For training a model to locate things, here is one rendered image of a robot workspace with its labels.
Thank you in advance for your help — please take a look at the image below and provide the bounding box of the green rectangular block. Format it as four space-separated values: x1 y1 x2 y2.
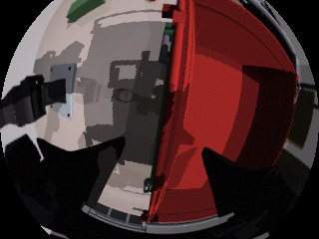
67 0 107 23

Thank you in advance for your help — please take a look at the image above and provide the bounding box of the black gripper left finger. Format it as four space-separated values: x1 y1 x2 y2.
36 136 125 210

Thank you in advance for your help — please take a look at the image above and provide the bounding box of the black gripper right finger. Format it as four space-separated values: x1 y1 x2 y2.
202 147 279 218

